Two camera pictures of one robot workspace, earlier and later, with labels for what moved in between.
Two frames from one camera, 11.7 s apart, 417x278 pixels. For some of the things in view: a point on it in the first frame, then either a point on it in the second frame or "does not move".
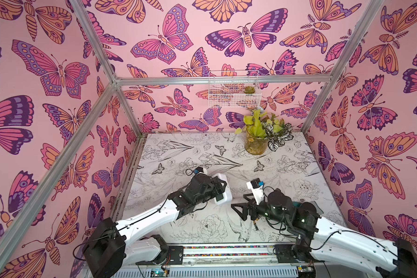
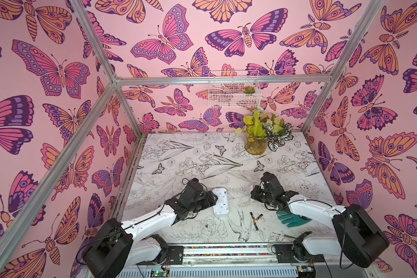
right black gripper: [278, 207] to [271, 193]
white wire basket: [234, 89] does not move
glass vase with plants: [264, 130] does not move
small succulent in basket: [249, 90] does not move
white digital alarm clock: [227, 196] to [221, 207]
